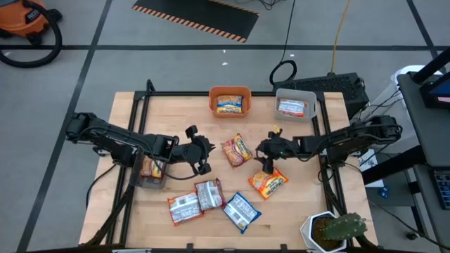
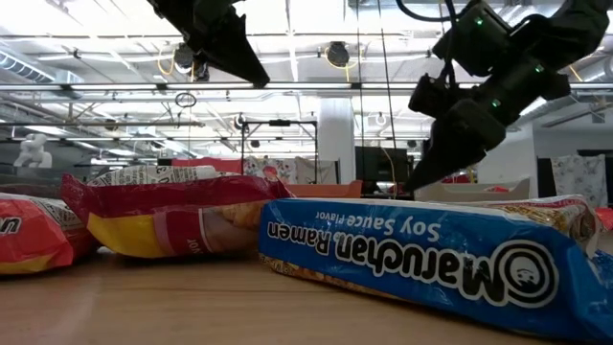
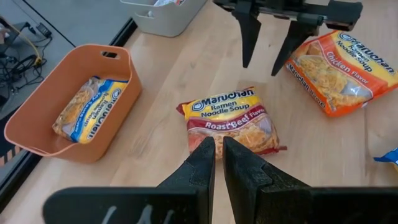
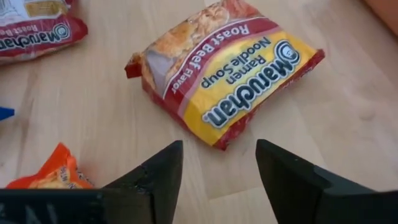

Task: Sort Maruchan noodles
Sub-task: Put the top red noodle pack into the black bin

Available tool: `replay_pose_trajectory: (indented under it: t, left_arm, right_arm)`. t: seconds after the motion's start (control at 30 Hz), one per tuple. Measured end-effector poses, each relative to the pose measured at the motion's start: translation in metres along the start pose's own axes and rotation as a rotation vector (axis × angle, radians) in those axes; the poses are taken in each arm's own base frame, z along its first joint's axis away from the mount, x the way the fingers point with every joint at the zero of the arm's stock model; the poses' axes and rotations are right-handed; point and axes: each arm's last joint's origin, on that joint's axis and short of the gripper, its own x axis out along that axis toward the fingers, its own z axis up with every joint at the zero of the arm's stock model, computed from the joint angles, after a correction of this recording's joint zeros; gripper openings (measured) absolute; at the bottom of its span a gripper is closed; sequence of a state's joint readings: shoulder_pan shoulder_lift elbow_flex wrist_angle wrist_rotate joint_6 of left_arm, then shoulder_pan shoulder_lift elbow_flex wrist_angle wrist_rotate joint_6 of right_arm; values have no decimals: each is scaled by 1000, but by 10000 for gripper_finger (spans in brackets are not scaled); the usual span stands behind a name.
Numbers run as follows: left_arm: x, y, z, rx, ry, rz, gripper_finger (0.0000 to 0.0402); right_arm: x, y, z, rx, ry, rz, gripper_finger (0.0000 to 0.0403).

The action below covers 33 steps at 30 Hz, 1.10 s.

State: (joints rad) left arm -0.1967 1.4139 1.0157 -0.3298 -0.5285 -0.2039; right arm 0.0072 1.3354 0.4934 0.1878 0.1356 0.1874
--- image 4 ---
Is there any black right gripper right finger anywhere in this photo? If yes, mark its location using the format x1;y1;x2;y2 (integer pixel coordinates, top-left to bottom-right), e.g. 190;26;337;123
255;139;398;224

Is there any blue soy sauce ramen packet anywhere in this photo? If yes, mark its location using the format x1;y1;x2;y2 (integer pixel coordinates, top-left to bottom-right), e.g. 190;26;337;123
0;106;16;122

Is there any orange ramen packet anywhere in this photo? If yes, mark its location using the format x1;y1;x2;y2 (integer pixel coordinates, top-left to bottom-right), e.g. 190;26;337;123
5;142;95;190

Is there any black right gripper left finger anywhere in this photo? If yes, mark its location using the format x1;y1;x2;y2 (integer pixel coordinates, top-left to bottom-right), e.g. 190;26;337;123
0;139;184;224

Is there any roast beef ramen packet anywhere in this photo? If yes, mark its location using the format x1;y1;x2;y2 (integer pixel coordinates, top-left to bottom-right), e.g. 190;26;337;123
124;0;326;152
0;0;89;65

